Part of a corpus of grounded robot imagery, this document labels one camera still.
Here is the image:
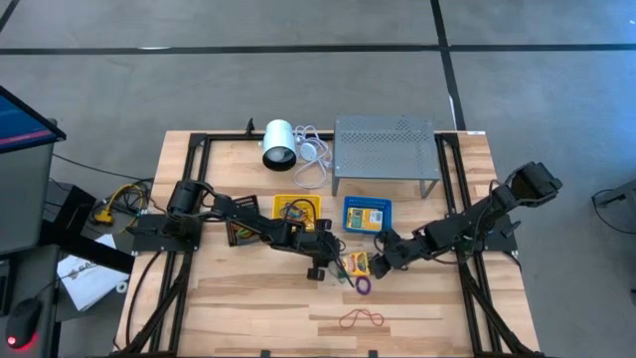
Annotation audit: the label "blue plastic basket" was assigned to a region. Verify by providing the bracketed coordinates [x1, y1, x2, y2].
[341, 195, 394, 236]

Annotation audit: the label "black plastic basket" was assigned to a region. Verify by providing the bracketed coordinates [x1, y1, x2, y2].
[226, 194, 260, 249]

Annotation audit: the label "grey perforated metal shelf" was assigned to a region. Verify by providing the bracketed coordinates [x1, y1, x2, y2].
[331, 114, 442, 199]

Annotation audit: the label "grey computer monitor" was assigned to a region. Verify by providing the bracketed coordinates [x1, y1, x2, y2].
[0, 85, 68, 256]

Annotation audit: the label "white paper sheets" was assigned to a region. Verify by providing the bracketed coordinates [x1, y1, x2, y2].
[56, 233, 131, 312]

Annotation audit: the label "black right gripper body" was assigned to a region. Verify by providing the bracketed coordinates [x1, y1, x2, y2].
[371, 229, 428, 279]

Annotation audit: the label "white lamp power cable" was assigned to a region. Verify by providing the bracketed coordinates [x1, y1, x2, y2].
[291, 124, 334, 190]

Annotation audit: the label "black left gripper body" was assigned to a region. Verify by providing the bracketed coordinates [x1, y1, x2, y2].
[285, 218, 333, 282]

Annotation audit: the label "white cylinder spot lamp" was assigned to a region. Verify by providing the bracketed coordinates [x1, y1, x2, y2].
[261, 118, 298, 173]

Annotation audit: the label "black computer mouse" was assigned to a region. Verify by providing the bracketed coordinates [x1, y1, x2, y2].
[4, 296, 44, 351]

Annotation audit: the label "black monitor stand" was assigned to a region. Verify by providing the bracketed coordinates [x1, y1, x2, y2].
[38, 182, 136, 274]

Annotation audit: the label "yellow plastic basket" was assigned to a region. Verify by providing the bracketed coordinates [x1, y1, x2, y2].
[271, 193, 323, 234]

